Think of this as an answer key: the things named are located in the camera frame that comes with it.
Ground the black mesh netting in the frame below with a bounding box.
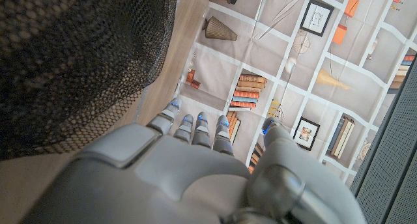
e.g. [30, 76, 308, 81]
[0, 0, 179, 161]

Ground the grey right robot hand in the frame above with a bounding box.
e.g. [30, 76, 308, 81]
[19, 98, 367, 224]

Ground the printed bookshelf backdrop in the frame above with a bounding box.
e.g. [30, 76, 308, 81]
[175, 0, 417, 189]

